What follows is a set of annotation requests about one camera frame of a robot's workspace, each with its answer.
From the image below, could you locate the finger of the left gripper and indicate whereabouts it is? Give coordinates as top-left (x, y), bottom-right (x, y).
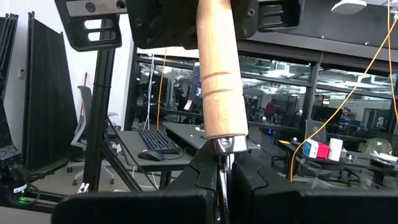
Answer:
top-left (54, 0), bottom-right (200, 52)
top-left (231, 0), bottom-right (305, 40)

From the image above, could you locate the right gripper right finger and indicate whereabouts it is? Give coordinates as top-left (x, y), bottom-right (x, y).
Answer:
top-left (231, 151), bottom-right (398, 224)

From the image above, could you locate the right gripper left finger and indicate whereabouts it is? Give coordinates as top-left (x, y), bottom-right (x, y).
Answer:
top-left (52, 142), bottom-right (219, 224)

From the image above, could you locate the wide-blade wooden-handled trowel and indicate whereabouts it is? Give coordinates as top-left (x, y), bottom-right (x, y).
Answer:
top-left (195, 0), bottom-right (249, 224)

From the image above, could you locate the grey office desk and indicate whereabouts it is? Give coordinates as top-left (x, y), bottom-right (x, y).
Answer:
top-left (116, 129), bottom-right (194, 187)

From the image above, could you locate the black computer mouse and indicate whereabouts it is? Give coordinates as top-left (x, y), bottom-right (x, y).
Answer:
top-left (137, 149), bottom-right (165, 162)

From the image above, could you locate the small red box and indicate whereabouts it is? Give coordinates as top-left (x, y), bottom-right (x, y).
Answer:
top-left (317, 142), bottom-right (331, 160)

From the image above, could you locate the blue white box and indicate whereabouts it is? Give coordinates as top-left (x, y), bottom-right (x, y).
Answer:
top-left (302, 139), bottom-right (320, 159)

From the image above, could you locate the black keyboard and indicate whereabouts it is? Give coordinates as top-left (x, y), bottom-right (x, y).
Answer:
top-left (138, 128), bottom-right (182, 155)

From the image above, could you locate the white ceiling device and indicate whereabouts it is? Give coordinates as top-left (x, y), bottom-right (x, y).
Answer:
top-left (330, 0), bottom-right (368, 16)

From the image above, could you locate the green backpack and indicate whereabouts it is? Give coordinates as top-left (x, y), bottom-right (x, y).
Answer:
top-left (357, 138), bottom-right (394, 156)

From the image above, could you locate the black folding panel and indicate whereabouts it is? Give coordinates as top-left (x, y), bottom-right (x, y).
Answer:
top-left (0, 12), bottom-right (19, 149)
top-left (23, 11), bottom-right (79, 171)

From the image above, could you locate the white office chair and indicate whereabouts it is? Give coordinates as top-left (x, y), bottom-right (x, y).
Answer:
top-left (67, 85), bottom-right (121, 187)

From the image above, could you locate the yellow extension cable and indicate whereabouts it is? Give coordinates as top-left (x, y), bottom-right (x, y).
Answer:
top-left (288, 0), bottom-right (398, 183)

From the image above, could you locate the black rig post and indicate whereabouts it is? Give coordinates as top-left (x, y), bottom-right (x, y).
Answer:
top-left (82, 14), bottom-right (144, 193)

